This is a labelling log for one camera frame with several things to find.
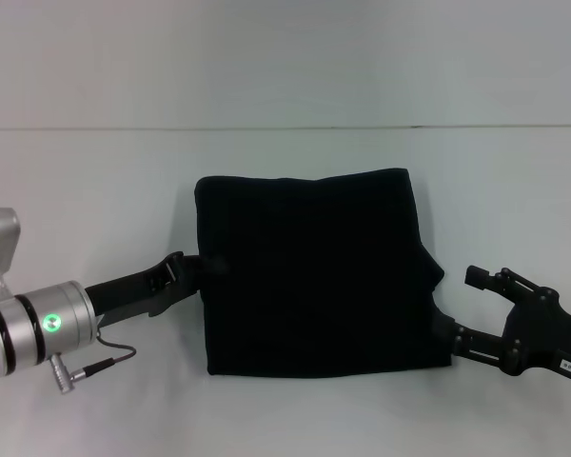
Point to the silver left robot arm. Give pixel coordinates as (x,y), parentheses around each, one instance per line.
(28,314)

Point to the black shirt with FREE print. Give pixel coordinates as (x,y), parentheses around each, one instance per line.
(314,276)

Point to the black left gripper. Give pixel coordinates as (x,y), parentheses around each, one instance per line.
(133,290)

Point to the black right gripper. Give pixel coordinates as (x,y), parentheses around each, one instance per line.
(547,333)

